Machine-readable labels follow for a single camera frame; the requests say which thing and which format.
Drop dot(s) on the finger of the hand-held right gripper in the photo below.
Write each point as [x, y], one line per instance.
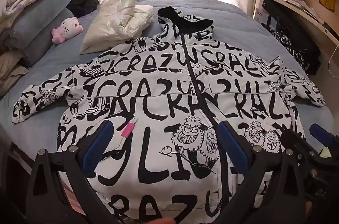
[292, 140]
[319, 131]

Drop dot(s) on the stack of papers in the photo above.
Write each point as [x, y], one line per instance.
[307, 8]

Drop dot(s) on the white pink cat plush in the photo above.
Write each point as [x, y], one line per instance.
[67, 29]

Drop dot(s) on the cream shiny puffer jacket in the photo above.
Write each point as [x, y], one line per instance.
[116, 25]

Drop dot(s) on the white black printed hooded jacket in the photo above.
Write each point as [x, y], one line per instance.
[148, 86]

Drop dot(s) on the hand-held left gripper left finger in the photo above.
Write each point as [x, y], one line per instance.
[96, 145]

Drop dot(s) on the black clothing pile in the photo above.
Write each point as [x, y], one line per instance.
[82, 2]

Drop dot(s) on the beige cloth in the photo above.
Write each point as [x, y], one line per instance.
[12, 67]

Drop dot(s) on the grey blue bolster pillow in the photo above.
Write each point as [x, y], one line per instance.
[39, 38]
[45, 5]

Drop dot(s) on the black white patterned cloth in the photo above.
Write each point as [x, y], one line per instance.
[296, 51]

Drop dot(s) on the black box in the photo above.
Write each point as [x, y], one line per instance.
[270, 10]

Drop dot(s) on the blue bed blanket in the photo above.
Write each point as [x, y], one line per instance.
[238, 22]

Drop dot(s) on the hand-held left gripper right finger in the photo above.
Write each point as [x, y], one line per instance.
[233, 147]

